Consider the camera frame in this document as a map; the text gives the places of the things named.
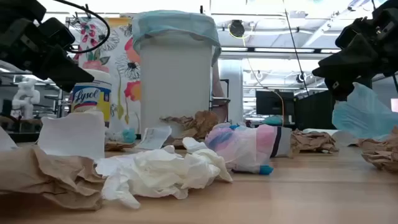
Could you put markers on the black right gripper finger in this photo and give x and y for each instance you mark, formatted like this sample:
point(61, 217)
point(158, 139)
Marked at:
point(348, 59)
point(340, 88)

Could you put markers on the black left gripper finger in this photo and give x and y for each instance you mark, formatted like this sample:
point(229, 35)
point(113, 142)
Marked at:
point(66, 73)

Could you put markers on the white paper strip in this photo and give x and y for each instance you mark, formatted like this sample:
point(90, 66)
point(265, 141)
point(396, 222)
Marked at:
point(71, 135)

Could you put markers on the small pale blue wrapper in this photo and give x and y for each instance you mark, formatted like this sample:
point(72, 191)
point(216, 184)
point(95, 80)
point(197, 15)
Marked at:
point(128, 136)

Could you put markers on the large brown paper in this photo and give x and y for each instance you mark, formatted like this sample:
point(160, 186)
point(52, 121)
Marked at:
point(46, 177)

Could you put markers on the small grey white receipt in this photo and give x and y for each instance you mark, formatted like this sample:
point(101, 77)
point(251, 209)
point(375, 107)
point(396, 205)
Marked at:
point(154, 137)

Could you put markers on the white plastic trash bin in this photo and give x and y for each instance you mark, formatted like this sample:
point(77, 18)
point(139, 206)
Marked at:
point(174, 87)

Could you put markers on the blue pink plastic wrapper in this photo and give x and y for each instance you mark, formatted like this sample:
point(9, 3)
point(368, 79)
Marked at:
point(245, 146)

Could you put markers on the blue trash bag liner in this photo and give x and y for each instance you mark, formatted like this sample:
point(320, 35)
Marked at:
point(174, 23)

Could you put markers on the white paper sheet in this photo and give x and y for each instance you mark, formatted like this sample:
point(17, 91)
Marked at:
point(140, 174)

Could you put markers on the white tissue ball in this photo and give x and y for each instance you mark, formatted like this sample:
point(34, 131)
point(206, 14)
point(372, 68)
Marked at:
point(205, 161)

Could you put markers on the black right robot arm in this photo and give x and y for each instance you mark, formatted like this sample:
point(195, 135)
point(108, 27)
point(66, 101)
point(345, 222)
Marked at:
point(388, 12)

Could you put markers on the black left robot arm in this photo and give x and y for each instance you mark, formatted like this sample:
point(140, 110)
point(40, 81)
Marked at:
point(18, 9)

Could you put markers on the loose blue trash bag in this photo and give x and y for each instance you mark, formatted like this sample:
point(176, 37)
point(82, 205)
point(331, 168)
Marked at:
point(363, 118)

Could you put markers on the black partition panel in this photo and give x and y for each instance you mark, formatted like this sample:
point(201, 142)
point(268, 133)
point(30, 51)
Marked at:
point(314, 109)

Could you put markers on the Lysol wipes canister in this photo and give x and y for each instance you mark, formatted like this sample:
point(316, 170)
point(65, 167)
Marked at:
point(93, 96)

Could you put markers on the white humanoid figure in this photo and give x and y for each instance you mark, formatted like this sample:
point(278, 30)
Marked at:
point(26, 99)

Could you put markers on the floral print curtain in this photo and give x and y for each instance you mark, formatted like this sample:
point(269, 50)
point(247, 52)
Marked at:
point(124, 62)

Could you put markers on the black computer monitor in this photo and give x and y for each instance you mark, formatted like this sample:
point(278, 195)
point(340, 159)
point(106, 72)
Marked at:
point(273, 102)

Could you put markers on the teal rounded object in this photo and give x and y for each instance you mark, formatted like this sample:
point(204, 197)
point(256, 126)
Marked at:
point(273, 120)

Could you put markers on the pinkish hanging cloth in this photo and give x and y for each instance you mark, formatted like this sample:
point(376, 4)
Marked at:
point(219, 93)

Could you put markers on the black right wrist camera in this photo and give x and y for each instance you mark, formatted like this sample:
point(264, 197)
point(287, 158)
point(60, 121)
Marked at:
point(351, 32)

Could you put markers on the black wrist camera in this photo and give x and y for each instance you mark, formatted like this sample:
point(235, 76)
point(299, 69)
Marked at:
point(57, 32)
point(351, 32)

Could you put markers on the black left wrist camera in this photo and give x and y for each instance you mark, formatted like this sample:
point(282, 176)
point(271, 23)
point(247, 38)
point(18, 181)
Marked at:
point(57, 32)

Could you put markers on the round black ceiling camera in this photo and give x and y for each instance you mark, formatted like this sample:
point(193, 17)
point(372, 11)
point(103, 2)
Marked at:
point(237, 28)

